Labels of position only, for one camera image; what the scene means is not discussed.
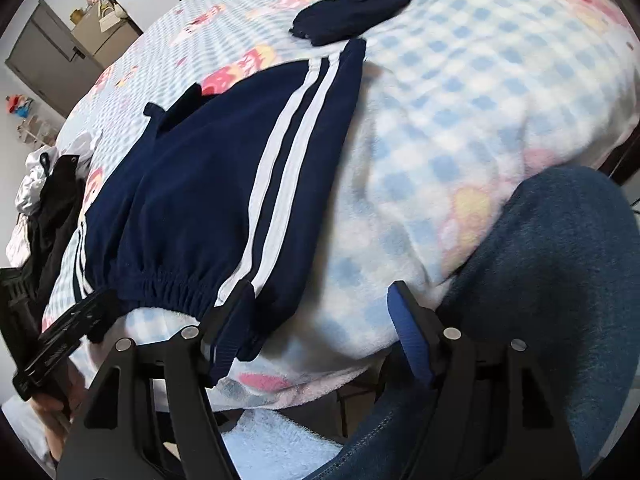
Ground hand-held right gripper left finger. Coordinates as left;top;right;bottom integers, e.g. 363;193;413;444
56;280;257;480

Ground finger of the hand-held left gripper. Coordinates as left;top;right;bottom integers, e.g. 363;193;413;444
75;289;123;345

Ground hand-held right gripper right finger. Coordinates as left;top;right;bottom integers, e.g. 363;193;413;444
387;281;583;480

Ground navy white-striped pants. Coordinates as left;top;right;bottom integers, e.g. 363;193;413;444
72;37;368;388

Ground person's left hand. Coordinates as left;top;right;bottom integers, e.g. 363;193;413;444
32;362;88;461

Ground black garment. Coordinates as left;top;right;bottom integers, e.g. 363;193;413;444
20;155;88;301

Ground white fluffy cloth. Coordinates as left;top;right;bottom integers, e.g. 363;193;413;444
220;407;346;480

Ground white garment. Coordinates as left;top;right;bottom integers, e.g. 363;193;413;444
15;132;101;216

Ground person's jeans-clad leg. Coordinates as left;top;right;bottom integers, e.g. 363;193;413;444
305;165;640;480

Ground white shelf rack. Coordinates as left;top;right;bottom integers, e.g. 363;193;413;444
17;115;61;146

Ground blue checked printed blanket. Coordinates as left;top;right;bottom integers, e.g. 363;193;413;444
10;0;636;411

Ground grey door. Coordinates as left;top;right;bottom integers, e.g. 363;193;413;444
5;0;103;118

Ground beige cabinet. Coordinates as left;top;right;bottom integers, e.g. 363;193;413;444
70;7;143;68

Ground folded navy garment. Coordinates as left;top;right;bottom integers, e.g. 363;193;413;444
290;0;435;47

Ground colourful wall doll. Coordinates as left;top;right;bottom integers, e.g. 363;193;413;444
6;94;33;118

